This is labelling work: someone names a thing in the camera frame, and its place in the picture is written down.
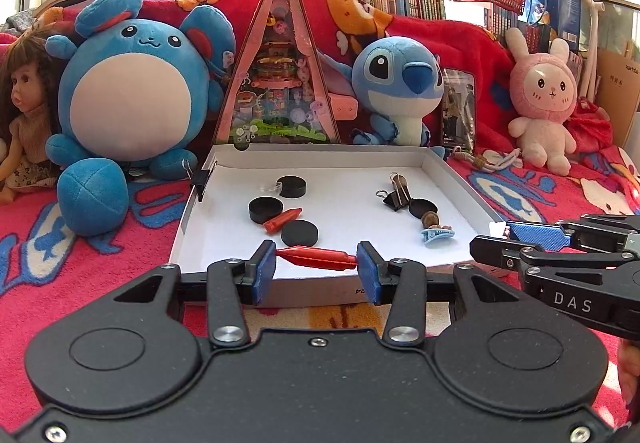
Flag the brown-haired baby doll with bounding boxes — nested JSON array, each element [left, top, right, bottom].
[[0, 34, 66, 207]]

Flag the row of dark books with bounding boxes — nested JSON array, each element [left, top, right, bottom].
[[481, 2, 552, 55]]

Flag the person's right hand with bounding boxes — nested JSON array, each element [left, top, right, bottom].
[[617, 338, 640, 417]]

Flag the round blue mouse plush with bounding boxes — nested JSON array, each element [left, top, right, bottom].
[[45, 0, 237, 238]]

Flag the triangular pink toy house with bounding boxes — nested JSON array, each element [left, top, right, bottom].
[[212, 0, 344, 147]]

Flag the white pole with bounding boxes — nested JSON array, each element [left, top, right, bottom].
[[579, 0, 607, 100]]

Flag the red wall plug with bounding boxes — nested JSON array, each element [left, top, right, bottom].
[[263, 208, 305, 235], [275, 245, 359, 273]]

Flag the beige lanyard strap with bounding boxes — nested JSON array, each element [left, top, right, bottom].
[[452, 145, 524, 174]]

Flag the blue alien plush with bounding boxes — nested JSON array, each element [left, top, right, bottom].
[[315, 35, 446, 159]]

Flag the black smartphone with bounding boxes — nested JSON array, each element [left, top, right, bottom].
[[439, 68, 476, 154]]

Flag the pink printed bed blanket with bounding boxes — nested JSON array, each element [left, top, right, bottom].
[[0, 142, 640, 425]]

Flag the pink bunny plush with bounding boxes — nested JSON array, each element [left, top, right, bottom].
[[504, 26, 581, 177]]

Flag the brown cardboard carton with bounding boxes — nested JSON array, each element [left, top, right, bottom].
[[594, 46, 640, 150]]

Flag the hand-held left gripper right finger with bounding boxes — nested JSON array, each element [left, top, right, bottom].
[[355, 242, 527, 345]]

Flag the black round lid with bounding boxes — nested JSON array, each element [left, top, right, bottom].
[[408, 198, 439, 219]]

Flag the small pink box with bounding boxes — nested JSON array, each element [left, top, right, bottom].
[[327, 95, 359, 122]]

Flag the red cloth bag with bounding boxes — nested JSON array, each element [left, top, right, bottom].
[[567, 96, 615, 153]]

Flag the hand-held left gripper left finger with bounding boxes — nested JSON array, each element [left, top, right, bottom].
[[107, 240, 277, 348]]

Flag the small black binder clip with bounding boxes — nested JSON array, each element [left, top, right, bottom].
[[181, 158, 219, 203]]

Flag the blue hair clip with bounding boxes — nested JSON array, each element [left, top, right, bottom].
[[419, 225, 456, 244]]

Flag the large black binder clip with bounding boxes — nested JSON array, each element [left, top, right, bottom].
[[375, 172, 414, 213]]

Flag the shallow white cardboard box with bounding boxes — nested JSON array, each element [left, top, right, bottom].
[[169, 144, 507, 309]]

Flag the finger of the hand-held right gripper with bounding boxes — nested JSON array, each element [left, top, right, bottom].
[[469, 233, 629, 282], [505, 214, 640, 252]]

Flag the blue paper bag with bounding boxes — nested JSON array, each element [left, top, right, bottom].
[[516, 0, 584, 57]]

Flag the black bottle cap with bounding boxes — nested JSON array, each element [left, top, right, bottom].
[[280, 220, 320, 248], [248, 196, 285, 226], [277, 175, 307, 199]]

